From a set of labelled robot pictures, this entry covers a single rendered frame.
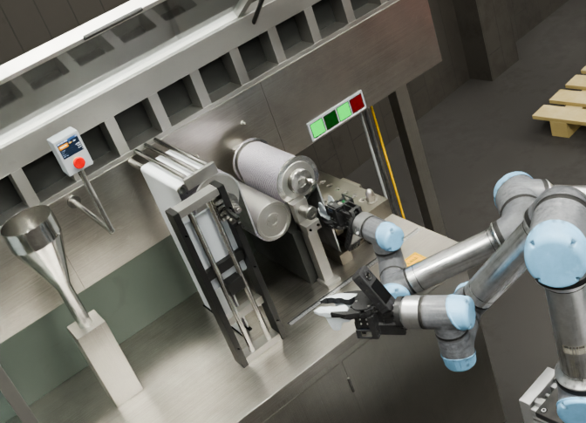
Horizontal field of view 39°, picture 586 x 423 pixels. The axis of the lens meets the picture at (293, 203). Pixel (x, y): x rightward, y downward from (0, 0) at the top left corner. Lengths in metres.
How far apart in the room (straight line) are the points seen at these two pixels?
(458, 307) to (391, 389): 0.85
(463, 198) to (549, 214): 2.81
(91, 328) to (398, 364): 0.92
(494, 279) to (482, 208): 2.46
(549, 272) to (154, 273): 1.43
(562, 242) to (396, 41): 1.57
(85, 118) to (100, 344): 0.65
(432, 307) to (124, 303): 1.18
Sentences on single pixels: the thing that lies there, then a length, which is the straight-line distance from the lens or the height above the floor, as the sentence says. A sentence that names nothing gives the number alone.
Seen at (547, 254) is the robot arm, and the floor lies 1.42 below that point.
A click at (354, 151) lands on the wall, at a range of 4.95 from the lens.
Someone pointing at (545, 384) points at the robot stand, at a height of 0.77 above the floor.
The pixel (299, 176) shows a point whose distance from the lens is 2.42.
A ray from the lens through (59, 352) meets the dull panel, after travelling 2.67.
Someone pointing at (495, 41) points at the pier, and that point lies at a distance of 5.55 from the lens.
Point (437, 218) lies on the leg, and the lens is 3.60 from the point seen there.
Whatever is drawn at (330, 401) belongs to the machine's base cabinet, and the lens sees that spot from 2.47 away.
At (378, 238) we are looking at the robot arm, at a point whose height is 1.13.
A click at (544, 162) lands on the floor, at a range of 4.59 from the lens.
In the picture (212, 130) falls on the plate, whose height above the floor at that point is 1.38.
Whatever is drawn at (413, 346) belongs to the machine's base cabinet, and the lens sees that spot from 2.60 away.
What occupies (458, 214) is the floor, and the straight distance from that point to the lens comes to 4.32.
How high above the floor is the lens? 2.41
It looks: 30 degrees down
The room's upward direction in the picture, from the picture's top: 21 degrees counter-clockwise
